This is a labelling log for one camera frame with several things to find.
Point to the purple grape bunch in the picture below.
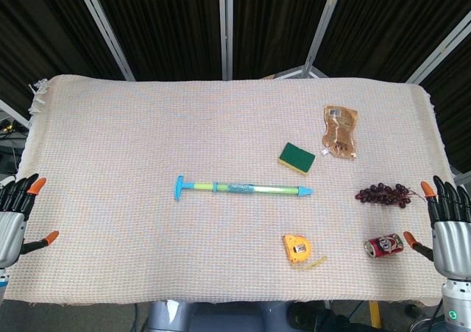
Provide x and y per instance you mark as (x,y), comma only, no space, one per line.
(386,196)

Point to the yellow tape measure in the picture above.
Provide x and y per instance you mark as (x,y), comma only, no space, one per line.
(298,251)

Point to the brown snack pouch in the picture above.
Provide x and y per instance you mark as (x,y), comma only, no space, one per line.
(340,133)

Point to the dark folding screen panel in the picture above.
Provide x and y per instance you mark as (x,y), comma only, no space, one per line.
(165,23)
(37,34)
(386,26)
(456,107)
(276,23)

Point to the beige woven tablecloth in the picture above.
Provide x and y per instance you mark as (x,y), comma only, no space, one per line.
(147,126)

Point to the red drink can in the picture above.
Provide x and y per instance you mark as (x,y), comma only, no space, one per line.
(384,245)

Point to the grey robot torso base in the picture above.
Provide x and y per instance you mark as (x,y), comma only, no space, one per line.
(206,317)

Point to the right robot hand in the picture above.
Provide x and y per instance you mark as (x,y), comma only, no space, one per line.
(452,243)

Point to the green yellow sponge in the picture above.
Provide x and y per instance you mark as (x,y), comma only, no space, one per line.
(296,157)

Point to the green blue toy pump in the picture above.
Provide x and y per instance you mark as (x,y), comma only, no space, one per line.
(272,190)

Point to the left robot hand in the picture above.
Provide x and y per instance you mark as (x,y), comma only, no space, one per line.
(11,225)

